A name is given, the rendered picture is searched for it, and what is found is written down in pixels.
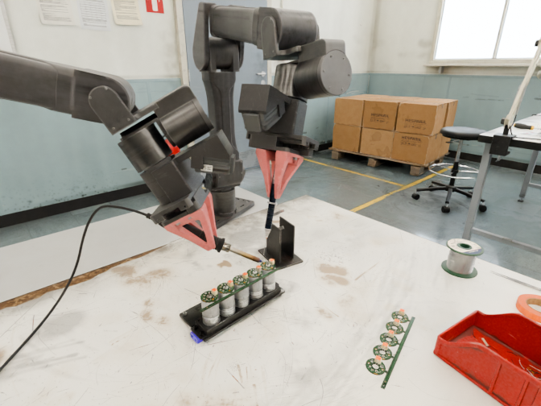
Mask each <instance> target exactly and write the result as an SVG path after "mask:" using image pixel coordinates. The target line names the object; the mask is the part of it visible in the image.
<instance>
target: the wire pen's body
mask: <svg viewBox="0 0 541 406"><path fill-rule="evenodd" d="M267 203H269V204H268V210H267V216H266V224H265V228H266V229H271V227H272V222H273V217H274V211H275V205H277V203H276V199H275V169H274V174H273V179H272V184H271V190H270V199H269V201H268V202H267Z"/></svg>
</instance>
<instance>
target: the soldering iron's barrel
mask: <svg viewBox="0 0 541 406"><path fill-rule="evenodd" d="M231 246H232V245H231V244H228V243H227V242H225V243H224V246H223V247H222V250H223V251H225V252H229V251H231V252H233V253H235V254H237V255H240V256H242V257H245V258H247V259H250V260H253V261H255V262H257V263H259V261H260V258H259V257H256V256H254V255H251V254H248V253H246V252H244V251H240V250H238V249H236V248H234V247H231Z"/></svg>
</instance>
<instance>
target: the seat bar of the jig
mask: <svg viewBox="0 0 541 406"><path fill-rule="evenodd" d="M279 292H280V287H279V284H278V283H277V282H275V289H274V290H273V291H270V292H265V291H263V290H262V294H263V296H262V297H261V298H259V299H250V303H249V304H248V305H247V306H246V307H243V308H238V307H236V306H235V313H234V314H233V315H231V316H228V317H224V316H222V315H221V314H220V321H219V322H218V323H217V324H216V325H211V326H208V325H205V324H204V323H203V317H200V318H198V319H197V320H195V323H196V325H198V328H199V329H200V330H201V331H204V334H205V335H206V337H208V336H209V335H211V334H213V333H215V332H216V331H218V330H219V329H221V328H222V327H224V326H226V325H228V324H229V323H230V322H232V321H234V320H236V319H237V318H239V317H240V316H242V315H243V314H245V313H247V312H249V311H250V310H251V309H253V308H255V307H257V306H258V305H260V304H261V303H263V302H265V301H266V300H268V299H270V298H271V297H273V296H275V295H276V294H278V293H279Z"/></svg>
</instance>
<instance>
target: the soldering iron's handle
mask: <svg viewBox="0 0 541 406"><path fill-rule="evenodd" d="M150 216H151V213H147V215H146V218H148V219H151V218H150ZM182 227H184V228H185V229H187V230H189V231H190V232H192V233H193V234H194V235H196V236H197V237H199V238H201V239H202V240H204V241H205V242H207V239H206V237H205V233H204V231H202V230H201V229H198V228H196V227H194V226H190V225H189V224H185V225H183V226H182ZM213 237H214V241H215V245H216V247H215V248H214V249H215V250H216V251H217V252H218V253H220V251H221V249H222V247H223V246H224V243H225V238H219V237H217V236H215V235H213Z"/></svg>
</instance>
